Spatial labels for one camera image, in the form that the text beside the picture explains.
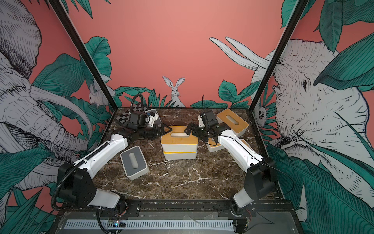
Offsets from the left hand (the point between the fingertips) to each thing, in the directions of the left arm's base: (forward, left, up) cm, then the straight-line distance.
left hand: (169, 130), depth 80 cm
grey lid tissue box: (-9, +24, -21) cm, 33 cm away
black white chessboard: (+27, +38, -19) cm, 51 cm away
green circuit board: (-40, +26, -21) cm, 53 cm away
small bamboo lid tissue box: (-2, -26, -17) cm, 31 cm away
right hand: (0, -11, -2) cm, 11 cm away
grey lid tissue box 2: (+30, +15, -17) cm, 38 cm away
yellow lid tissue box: (-7, -5, -14) cm, 17 cm away
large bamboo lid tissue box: (-4, -5, -5) cm, 8 cm away
